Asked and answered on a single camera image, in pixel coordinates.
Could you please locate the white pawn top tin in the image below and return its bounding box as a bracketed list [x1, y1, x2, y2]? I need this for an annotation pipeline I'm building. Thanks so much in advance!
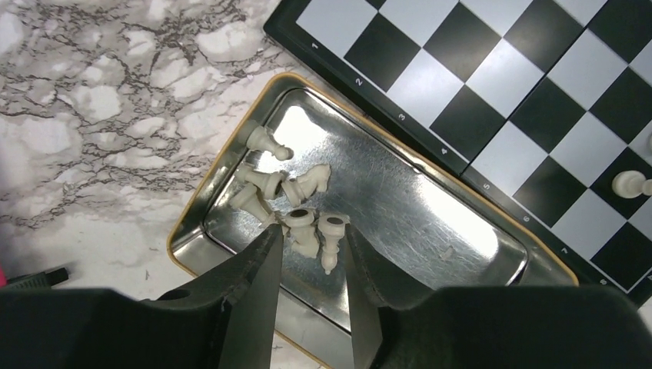
[245, 126, 293, 161]

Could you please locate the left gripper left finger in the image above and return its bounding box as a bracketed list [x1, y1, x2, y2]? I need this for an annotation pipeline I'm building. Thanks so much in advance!
[1, 224, 284, 368]

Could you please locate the black board clip lower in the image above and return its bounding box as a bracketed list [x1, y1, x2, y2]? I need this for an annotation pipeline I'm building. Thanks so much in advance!
[3, 267, 69, 289]

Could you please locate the black white chess board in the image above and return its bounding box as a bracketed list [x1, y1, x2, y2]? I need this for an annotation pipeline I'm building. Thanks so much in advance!
[264, 0, 651, 304]

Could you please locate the white piece base up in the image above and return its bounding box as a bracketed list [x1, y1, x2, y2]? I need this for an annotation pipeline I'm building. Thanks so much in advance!
[283, 208, 320, 258]

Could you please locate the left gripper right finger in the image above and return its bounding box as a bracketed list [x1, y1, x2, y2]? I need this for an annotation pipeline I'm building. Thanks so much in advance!
[344, 225, 651, 368]

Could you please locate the gold tin tray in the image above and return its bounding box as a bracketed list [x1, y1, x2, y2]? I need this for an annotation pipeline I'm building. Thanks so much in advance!
[167, 71, 580, 369]

